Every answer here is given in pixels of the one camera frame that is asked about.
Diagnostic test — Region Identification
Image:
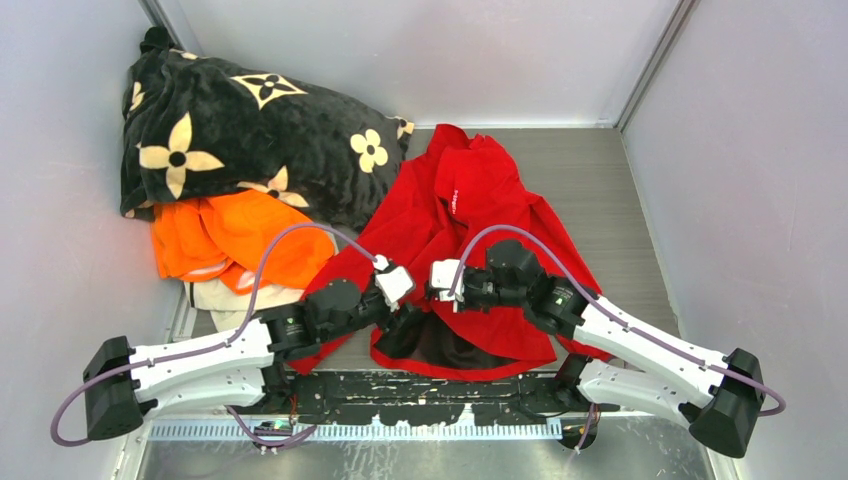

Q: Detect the red zip jacket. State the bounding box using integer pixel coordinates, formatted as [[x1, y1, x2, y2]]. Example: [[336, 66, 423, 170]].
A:
[[309, 124, 598, 382]]

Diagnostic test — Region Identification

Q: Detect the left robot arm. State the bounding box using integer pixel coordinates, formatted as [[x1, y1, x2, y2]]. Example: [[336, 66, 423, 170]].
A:
[[83, 274, 415, 441]]

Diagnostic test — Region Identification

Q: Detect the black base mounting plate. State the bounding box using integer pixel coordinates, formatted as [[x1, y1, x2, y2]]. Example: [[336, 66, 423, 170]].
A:
[[228, 367, 621, 429]]

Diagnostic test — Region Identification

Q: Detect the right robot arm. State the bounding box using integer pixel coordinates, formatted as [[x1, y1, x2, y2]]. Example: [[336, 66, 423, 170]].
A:
[[450, 239, 766, 458]]

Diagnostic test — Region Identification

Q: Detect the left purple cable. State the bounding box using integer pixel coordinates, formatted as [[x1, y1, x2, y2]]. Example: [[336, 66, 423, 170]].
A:
[[50, 222, 382, 452]]

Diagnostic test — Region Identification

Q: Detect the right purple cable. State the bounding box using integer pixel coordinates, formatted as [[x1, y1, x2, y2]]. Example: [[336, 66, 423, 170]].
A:
[[447, 224, 788, 419]]

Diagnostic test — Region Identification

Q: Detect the purple cable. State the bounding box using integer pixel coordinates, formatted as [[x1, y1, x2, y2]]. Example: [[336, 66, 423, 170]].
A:
[[50, 222, 382, 452], [447, 224, 788, 419]]

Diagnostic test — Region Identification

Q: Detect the cream cloth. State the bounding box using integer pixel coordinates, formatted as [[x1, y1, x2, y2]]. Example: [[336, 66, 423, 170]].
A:
[[183, 279, 304, 331]]

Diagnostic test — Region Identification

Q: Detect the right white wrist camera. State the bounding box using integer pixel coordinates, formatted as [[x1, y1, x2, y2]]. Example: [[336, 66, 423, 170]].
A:
[[427, 259, 465, 313]]

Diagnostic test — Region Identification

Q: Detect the black floral plush blanket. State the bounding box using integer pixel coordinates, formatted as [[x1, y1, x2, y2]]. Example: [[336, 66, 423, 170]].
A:
[[119, 27, 415, 231]]

